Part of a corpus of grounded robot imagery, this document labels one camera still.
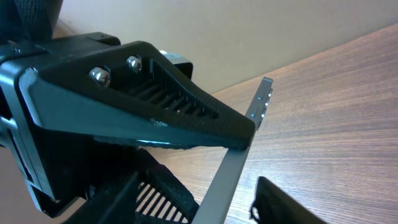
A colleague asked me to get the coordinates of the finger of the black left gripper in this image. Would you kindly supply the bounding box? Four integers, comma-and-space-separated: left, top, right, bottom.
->
65, 149, 199, 223
19, 41, 256, 149

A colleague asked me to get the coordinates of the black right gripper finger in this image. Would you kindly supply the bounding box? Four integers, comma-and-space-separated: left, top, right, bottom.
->
249, 176, 326, 224

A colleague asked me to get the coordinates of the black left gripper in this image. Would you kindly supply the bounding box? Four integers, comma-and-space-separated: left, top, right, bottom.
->
1, 32, 137, 218

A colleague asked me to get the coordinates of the Galaxy smartphone with cyan screen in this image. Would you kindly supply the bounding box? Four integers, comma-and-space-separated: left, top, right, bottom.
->
192, 77, 273, 224

